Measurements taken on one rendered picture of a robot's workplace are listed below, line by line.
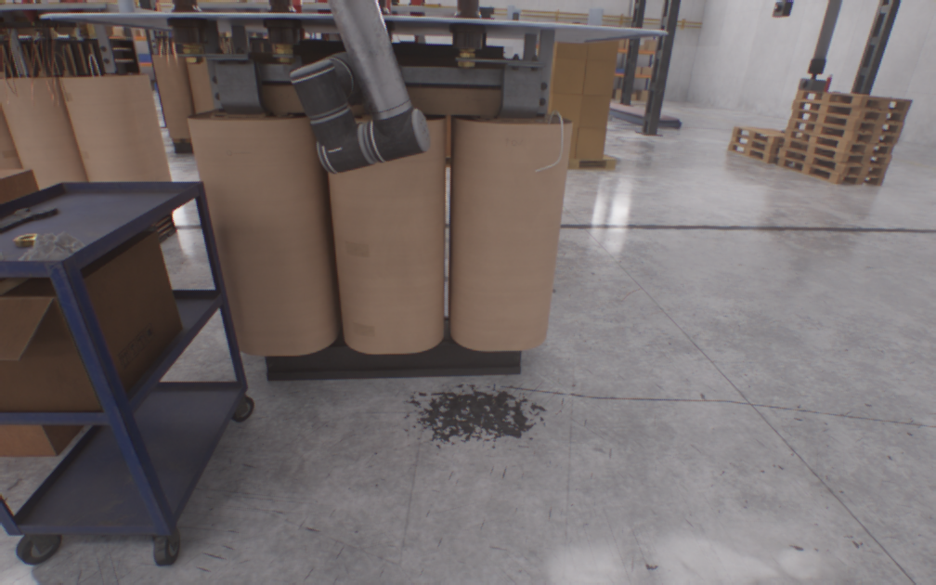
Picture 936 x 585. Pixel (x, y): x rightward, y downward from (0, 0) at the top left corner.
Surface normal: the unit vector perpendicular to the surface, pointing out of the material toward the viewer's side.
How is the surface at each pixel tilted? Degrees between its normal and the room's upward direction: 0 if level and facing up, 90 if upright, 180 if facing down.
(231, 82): 90
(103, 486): 0
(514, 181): 90
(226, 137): 90
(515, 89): 90
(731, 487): 0
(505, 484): 0
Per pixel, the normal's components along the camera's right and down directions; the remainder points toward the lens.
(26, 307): 0.07, -0.61
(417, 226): 0.42, 0.42
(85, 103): 0.17, 0.44
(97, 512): 0.04, -0.90
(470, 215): -0.52, 0.36
